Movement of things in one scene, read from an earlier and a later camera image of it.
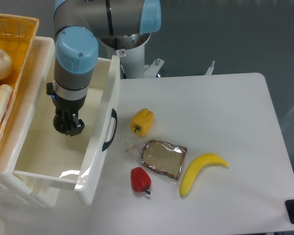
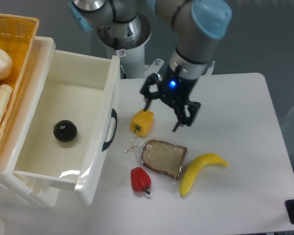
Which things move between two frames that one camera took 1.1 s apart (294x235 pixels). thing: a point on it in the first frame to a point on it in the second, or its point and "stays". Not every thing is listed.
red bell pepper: x=140 y=180 stays
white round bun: x=1 y=64 stays
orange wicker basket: x=17 y=35 stays
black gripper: x=66 y=107 to x=174 y=87
